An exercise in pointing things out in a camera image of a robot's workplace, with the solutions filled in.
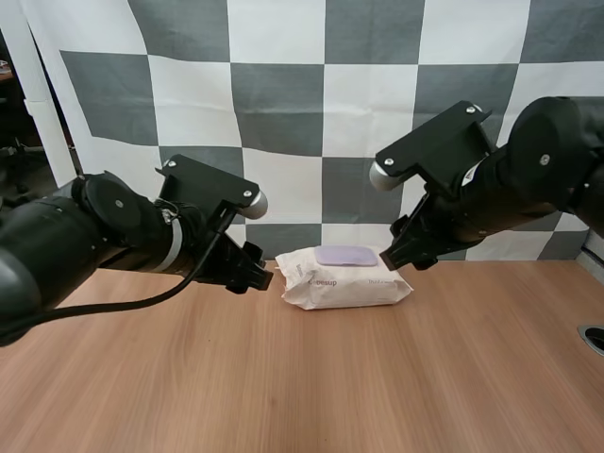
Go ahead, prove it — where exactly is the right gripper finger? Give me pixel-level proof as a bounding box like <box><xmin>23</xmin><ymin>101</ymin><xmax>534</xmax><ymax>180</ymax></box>
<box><xmin>378</xmin><ymin>229</ymin><xmax>428</xmax><ymax>272</ymax></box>
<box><xmin>409</xmin><ymin>254</ymin><xmax>440</xmax><ymax>274</ymax></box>

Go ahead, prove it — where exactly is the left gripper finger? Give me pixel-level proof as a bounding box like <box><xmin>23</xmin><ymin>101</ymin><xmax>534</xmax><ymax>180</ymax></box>
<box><xmin>242</xmin><ymin>240</ymin><xmax>266</xmax><ymax>269</ymax></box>
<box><xmin>225</xmin><ymin>266</ymin><xmax>277</xmax><ymax>294</ymax></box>

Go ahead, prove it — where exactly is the white wet wipes pack lilac lid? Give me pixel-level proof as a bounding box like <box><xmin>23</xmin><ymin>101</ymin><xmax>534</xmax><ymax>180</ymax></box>
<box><xmin>274</xmin><ymin>243</ymin><xmax>416</xmax><ymax>313</ymax></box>

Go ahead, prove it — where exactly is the checked cloth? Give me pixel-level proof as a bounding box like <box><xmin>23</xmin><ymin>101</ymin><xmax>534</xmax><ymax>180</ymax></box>
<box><xmin>0</xmin><ymin>0</ymin><xmax>604</xmax><ymax>262</ymax></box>

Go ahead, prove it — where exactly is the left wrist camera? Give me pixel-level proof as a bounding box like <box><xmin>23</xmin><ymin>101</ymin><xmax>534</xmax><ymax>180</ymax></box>
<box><xmin>155</xmin><ymin>154</ymin><xmax>270</xmax><ymax>221</ymax></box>

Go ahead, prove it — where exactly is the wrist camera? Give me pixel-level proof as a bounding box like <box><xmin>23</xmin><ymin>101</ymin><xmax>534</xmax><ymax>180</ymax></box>
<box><xmin>155</xmin><ymin>154</ymin><xmax>270</xmax><ymax>221</ymax></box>
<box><xmin>368</xmin><ymin>99</ymin><xmax>495</xmax><ymax>200</ymax></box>

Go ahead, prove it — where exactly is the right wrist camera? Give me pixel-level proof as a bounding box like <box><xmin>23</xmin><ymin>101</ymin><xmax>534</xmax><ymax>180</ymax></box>
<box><xmin>368</xmin><ymin>99</ymin><xmax>495</xmax><ymax>200</ymax></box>

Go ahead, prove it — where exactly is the black cable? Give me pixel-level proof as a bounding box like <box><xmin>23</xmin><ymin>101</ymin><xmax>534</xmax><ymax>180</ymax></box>
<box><xmin>0</xmin><ymin>207</ymin><xmax>233</xmax><ymax>348</ymax></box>

